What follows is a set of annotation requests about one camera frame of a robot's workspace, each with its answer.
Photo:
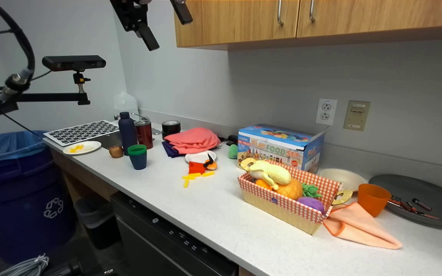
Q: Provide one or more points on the black toy piece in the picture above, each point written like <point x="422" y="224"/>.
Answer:
<point x="210" y="158"/>

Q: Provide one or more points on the yellow toy fry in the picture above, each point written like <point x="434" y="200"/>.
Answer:
<point x="198" y="177"/>
<point x="187" y="180"/>
<point x="208" y="174"/>

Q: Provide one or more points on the red toy fries box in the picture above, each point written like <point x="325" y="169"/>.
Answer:
<point x="196" y="168"/>

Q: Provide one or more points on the red checkered cardboard basket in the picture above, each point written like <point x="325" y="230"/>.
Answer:
<point x="282" y="207"/>

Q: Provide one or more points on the white wall outlet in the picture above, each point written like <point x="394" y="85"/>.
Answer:
<point x="325" y="112"/>

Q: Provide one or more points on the yellow toy food piece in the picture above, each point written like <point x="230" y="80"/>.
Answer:
<point x="75" y="149"/>

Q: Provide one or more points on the black camera stand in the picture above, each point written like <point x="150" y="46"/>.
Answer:
<point x="52" y="97"/>

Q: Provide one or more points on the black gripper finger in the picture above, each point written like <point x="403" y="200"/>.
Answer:
<point x="181" y="11"/>
<point x="130" y="13"/>

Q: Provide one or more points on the clear plastic jug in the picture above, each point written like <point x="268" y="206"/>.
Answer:
<point x="126" y="102"/>

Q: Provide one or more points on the checkerboard calibration board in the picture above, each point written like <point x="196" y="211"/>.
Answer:
<point x="79" y="132"/>

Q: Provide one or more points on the peach paper napkin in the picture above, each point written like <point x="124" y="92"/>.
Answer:
<point x="359" y="227"/>

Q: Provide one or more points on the small black trash bin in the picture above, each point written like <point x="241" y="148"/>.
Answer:
<point x="98" y="223"/>

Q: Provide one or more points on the dark toy strip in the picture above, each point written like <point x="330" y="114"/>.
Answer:
<point x="422" y="204"/>

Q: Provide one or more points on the orange toy fruit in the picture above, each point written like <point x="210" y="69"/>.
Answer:
<point x="290" y="189"/>

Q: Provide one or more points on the blue recycling bin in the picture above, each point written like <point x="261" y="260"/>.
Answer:
<point x="15" y="200"/>

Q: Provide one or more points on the orange plastic cup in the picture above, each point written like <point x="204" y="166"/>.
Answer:
<point x="373" y="200"/>

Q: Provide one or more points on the pink cloth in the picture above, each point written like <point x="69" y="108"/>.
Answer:
<point x="191" y="140"/>

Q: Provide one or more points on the purple toy vegetable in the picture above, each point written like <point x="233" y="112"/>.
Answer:
<point x="310" y="204"/>

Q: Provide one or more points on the black stereo camera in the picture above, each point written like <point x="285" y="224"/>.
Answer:
<point x="72" y="62"/>

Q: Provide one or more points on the blue toy food box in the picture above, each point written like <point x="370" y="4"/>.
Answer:
<point x="276" y="146"/>

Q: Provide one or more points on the blue bottle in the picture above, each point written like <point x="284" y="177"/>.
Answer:
<point x="127" y="131"/>

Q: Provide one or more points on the pale yellow toy corn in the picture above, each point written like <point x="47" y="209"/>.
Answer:
<point x="267" y="171"/>

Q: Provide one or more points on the green toy vegetable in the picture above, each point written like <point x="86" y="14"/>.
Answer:
<point x="310" y="191"/>

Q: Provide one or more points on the wooden wall cabinet frame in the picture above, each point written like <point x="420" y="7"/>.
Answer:
<point x="383" y="37"/>

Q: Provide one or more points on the black tape roll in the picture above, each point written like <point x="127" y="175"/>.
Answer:
<point x="170" y="128"/>

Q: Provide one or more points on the black dishwasher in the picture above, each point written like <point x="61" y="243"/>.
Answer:
<point x="159" y="240"/>

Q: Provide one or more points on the wooden base cabinet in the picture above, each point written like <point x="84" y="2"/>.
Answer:
<point x="83" y="178"/>

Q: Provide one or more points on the navy cloth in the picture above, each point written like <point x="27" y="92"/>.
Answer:
<point x="168" y="149"/>

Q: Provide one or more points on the yellow toy slice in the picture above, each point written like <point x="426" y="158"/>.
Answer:
<point x="342" y="198"/>

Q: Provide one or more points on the grey cloth bag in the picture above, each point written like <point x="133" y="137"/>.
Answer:
<point x="26" y="266"/>

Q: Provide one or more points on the red toy strip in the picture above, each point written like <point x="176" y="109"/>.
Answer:
<point x="402" y="206"/>

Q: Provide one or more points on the black flat device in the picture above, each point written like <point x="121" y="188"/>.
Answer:
<point x="230" y="138"/>

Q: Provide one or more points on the white plate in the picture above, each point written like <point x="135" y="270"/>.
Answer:
<point x="84" y="148"/>

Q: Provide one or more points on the orange toy ball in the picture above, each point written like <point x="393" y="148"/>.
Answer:
<point x="211" y="166"/>

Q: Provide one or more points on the dark grey round plate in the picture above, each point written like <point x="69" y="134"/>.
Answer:
<point x="436" y="197"/>

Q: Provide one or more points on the blue cup green rim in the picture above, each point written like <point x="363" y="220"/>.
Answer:
<point x="136" y="157"/>

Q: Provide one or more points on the dark red jar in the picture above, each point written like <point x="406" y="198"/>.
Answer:
<point x="144" y="134"/>

